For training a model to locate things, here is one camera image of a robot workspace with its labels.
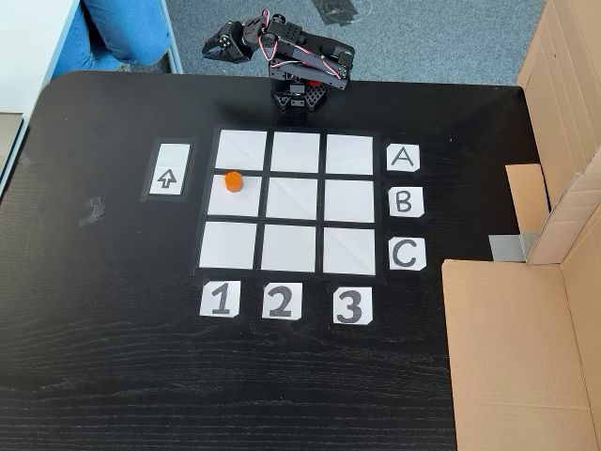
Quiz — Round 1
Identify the white metal bar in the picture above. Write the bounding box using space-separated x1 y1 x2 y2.
157 0 184 75

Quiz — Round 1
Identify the person's leg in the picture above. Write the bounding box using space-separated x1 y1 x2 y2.
60 0 170 76

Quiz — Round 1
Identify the brown cardboard screen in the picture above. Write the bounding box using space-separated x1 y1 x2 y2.
440 159 601 451
504 0 601 267

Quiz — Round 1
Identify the paper sheet letter C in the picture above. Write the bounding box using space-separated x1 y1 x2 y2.
388 238 427 272

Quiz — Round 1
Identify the paper sheet letter A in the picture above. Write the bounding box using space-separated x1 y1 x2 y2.
387 144 422 174

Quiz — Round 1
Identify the paper sheet number 3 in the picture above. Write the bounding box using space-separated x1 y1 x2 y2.
332 287 375 325

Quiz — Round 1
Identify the paper sheet letter B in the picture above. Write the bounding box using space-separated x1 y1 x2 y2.
388 186 426 217

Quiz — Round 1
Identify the black floor tape patch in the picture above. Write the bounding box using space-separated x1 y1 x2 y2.
312 0 372 24

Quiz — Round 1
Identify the paper sheet number 1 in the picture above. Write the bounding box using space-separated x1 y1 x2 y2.
199 280 241 319

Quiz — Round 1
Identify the white desk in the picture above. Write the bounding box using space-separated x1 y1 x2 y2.
0 0 84 117

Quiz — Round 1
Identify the white arrow paper sheet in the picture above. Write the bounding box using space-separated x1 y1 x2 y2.
147 143 192 196

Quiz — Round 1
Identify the paper sheet number 2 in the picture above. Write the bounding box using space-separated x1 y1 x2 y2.
261 282 305 321

